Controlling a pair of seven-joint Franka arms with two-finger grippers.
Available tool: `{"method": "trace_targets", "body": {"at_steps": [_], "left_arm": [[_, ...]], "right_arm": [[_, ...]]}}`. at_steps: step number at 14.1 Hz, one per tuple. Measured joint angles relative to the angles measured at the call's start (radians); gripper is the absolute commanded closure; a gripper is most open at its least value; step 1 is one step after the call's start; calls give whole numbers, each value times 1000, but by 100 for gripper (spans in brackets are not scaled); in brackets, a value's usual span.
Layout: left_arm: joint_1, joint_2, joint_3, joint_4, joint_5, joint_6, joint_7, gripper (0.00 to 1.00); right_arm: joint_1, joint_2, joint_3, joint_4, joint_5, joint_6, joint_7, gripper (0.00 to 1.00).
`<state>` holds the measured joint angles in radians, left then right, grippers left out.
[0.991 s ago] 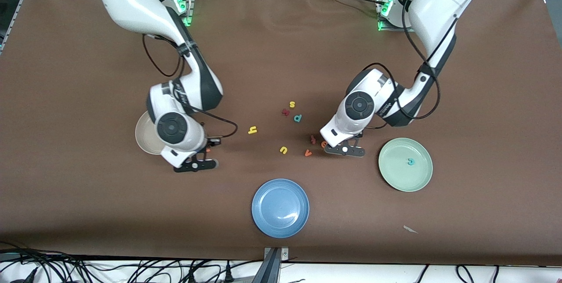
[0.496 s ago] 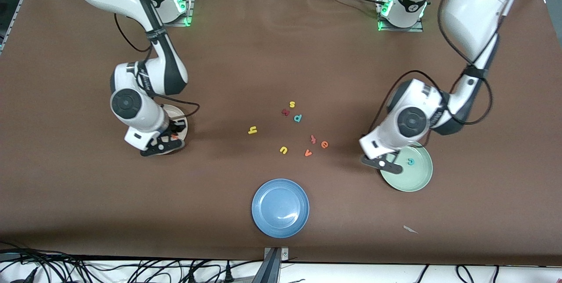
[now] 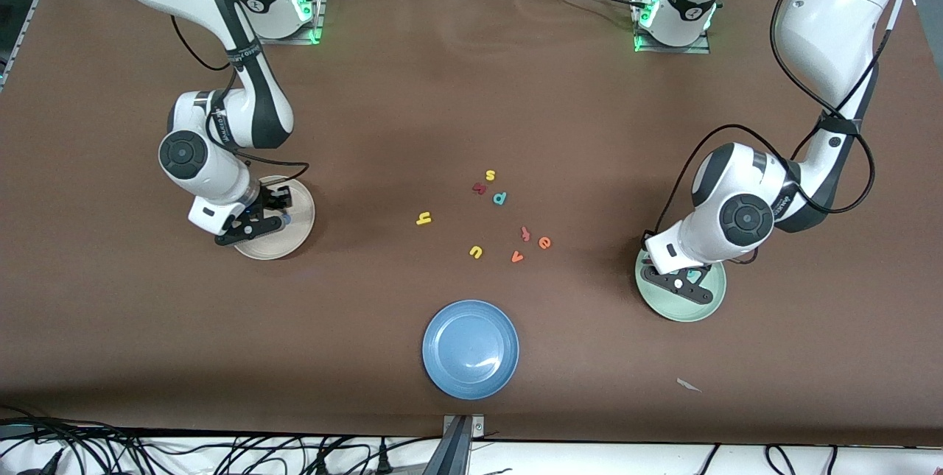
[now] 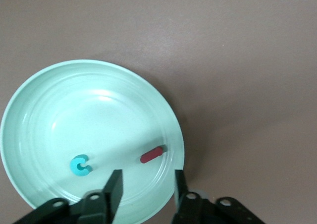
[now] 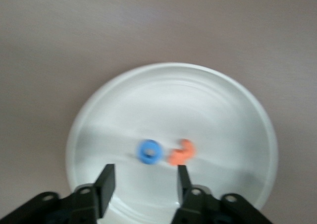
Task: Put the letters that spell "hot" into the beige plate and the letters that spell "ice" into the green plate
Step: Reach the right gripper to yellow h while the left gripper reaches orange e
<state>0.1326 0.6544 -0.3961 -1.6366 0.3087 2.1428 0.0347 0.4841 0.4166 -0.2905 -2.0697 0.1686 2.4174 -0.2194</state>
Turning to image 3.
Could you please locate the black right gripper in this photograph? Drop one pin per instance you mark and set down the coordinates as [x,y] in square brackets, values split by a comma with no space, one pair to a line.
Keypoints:
[267,202]

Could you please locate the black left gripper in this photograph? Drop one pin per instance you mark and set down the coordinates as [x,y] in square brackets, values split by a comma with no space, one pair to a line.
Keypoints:
[644,240]

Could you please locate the teal letter c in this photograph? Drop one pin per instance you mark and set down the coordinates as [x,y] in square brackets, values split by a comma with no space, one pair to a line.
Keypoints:
[696,275]

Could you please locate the yellow letter h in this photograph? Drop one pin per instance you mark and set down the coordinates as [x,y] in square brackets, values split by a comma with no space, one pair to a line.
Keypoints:
[427,219]

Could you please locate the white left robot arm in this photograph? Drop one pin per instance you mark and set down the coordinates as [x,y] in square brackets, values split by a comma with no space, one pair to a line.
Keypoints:
[744,221]

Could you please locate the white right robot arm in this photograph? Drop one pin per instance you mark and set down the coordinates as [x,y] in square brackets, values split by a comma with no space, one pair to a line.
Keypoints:
[199,158]

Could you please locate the beige brown plate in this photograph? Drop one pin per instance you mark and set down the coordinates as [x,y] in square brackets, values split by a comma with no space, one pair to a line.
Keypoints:
[295,239]

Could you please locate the pale green plate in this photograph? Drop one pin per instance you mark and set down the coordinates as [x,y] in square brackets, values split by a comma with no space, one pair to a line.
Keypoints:
[681,311]

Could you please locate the white paper scrap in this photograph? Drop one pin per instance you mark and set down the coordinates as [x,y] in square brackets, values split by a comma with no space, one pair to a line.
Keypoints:
[686,384]

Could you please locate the teal letter p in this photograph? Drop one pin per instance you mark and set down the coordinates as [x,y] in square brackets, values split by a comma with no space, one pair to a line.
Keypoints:
[496,201]

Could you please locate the yellow letter u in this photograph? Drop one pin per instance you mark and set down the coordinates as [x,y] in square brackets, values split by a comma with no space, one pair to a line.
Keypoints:
[477,256]

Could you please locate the dark red letter r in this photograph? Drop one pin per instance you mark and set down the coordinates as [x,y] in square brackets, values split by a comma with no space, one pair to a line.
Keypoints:
[479,188]

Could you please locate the brown table cover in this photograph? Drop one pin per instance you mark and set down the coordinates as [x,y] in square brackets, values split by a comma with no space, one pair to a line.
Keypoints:
[442,92]

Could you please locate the blue plate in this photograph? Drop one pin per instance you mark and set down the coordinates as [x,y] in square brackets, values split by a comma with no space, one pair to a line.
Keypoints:
[470,350]

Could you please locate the black power plug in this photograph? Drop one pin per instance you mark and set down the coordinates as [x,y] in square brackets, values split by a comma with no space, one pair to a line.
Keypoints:
[383,462]
[50,464]
[322,464]

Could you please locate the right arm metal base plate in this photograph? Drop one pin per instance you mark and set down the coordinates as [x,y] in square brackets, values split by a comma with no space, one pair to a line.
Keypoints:
[317,26]

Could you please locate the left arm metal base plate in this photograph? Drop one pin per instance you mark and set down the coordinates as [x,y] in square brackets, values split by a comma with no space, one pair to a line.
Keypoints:
[700,49]

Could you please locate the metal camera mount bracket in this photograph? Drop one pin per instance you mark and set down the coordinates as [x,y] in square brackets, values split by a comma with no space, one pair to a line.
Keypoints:
[460,431]

